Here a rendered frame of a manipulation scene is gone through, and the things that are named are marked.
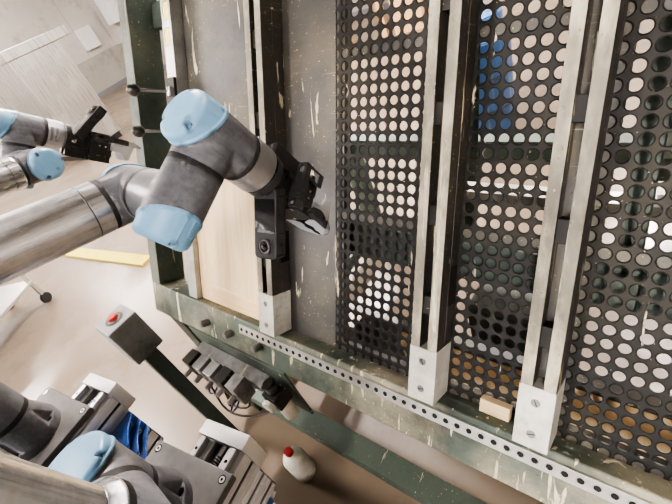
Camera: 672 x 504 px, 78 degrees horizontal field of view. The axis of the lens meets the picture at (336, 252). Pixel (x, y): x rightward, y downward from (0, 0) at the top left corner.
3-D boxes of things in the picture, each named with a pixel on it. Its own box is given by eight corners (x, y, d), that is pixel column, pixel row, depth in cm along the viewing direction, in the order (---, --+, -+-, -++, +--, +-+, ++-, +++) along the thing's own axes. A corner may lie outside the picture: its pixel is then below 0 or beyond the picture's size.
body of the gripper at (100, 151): (101, 162, 127) (55, 153, 117) (104, 133, 126) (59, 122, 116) (112, 164, 122) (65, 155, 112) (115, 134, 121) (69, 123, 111)
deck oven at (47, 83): (134, 128, 745) (63, 24, 637) (86, 161, 682) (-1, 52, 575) (95, 133, 820) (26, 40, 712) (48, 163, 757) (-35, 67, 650)
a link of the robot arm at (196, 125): (144, 139, 51) (174, 80, 53) (208, 180, 60) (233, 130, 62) (180, 146, 47) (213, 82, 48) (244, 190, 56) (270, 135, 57)
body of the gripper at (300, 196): (327, 178, 71) (287, 140, 62) (315, 225, 69) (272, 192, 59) (292, 180, 75) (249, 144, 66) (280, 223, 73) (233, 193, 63)
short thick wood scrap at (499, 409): (482, 406, 88) (478, 410, 87) (483, 393, 87) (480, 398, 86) (511, 417, 85) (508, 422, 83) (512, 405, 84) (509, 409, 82)
